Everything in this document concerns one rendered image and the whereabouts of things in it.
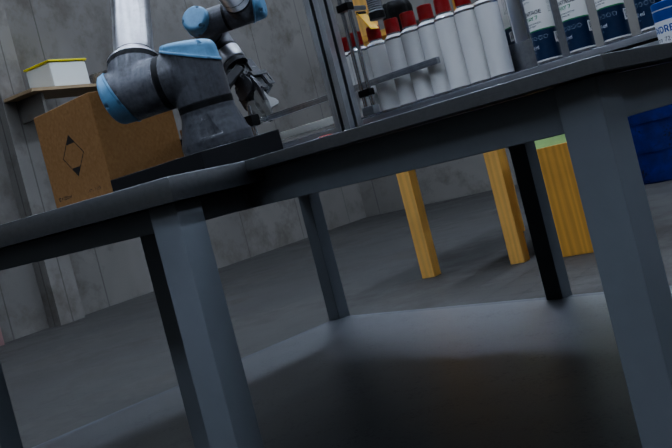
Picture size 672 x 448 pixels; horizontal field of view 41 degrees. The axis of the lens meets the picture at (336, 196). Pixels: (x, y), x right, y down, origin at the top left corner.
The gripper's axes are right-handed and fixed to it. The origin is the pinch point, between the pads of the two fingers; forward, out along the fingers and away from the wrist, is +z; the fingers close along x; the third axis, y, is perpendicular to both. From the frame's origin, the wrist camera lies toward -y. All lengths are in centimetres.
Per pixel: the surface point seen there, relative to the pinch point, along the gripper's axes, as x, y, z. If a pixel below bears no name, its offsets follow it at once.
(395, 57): -43.9, -1.8, 21.6
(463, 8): -65, -2, 28
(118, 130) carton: 12.8, -34.6, -13.4
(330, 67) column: -38.5, -16.5, 17.5
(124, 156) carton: 16.2, -34.9, -7.5
